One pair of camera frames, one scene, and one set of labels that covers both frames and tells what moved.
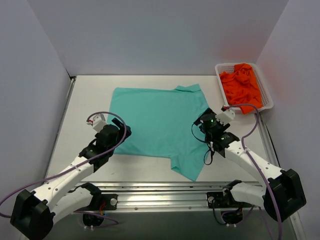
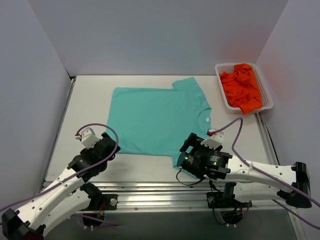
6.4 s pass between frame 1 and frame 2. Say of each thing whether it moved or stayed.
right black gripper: moved
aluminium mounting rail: stayed
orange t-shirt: stayed
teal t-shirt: stayed
